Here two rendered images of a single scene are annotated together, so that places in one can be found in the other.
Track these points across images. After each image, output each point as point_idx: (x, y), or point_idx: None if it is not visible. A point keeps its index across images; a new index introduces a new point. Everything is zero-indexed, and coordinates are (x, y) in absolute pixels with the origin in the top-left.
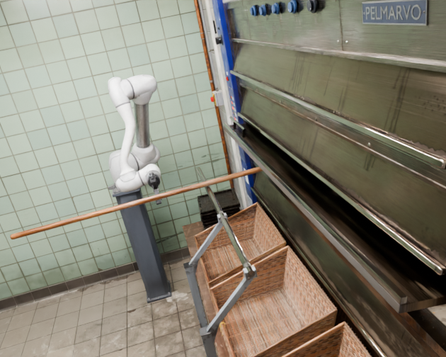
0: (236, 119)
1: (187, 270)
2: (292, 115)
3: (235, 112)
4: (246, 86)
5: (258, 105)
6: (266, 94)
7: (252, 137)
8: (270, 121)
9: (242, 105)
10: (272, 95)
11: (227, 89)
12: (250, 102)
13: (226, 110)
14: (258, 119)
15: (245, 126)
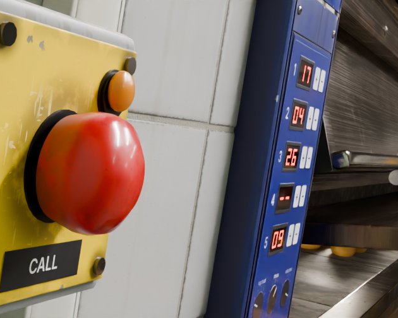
0: (295, 227)
1: None
2: None
3: (301, 183)
4: (358, 9)
5: (364, 91)
6: None
7: None
8: (392, 125)
9: (324, 111)
10: None
11: (170, 5)
12: (345, 85)
13: (78, 293)
14: (377, 137)
15: (337, 217)
